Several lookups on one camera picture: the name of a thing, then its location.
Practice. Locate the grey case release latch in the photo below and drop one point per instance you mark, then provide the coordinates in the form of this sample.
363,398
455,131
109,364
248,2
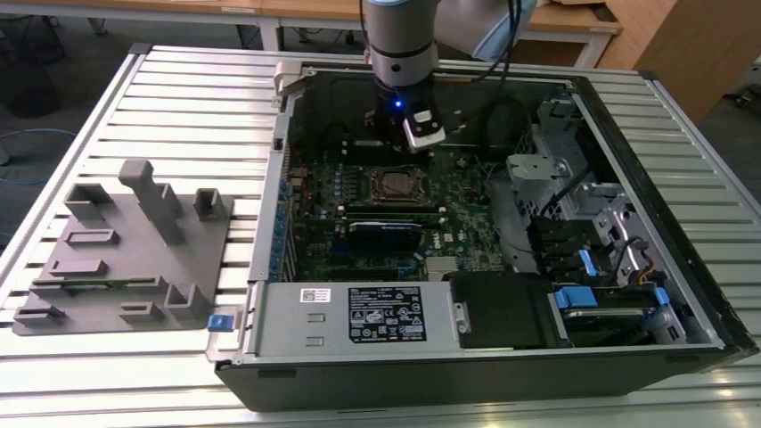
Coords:
288,73

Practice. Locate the black plastic shroud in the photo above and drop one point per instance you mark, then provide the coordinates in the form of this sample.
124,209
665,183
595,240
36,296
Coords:
505,312

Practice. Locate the black PC case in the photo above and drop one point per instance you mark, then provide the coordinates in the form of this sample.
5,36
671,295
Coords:
476,383

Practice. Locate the silver power supply unit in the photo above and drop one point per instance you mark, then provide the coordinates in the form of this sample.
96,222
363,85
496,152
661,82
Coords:
285,312

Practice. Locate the green RAM stick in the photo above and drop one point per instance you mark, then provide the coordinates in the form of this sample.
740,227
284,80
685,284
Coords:
95,285
392,214

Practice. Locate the hard disk in blue carrier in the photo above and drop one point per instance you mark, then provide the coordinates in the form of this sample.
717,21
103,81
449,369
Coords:
573,298

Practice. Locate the black office chair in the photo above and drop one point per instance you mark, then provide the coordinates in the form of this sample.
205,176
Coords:
29,89

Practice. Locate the grey parts rack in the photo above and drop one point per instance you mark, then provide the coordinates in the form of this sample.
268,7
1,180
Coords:
148,267

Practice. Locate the silver chipset heat sink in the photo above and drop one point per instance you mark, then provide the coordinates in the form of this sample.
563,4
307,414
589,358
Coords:
443,264

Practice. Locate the blue disk carrier latch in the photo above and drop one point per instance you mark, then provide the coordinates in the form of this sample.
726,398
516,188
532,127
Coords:
585,263

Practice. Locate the blue case latch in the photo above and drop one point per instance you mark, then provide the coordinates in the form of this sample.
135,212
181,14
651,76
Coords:
221,323

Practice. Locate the wooden cabinet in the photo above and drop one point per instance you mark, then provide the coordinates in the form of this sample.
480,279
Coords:
701,53

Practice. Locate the green motherboard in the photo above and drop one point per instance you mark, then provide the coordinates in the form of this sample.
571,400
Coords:
469,214

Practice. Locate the CPU socket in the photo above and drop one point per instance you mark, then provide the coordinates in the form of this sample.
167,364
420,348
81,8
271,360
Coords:
400,204

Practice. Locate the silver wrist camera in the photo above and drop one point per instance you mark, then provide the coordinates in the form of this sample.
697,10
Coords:
425,134

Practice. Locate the wooden desk white legs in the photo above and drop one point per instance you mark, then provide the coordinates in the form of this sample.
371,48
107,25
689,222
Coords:
571,27
148,5

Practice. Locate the metal disk bay cage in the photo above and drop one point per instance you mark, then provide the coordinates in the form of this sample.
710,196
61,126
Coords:
600,196

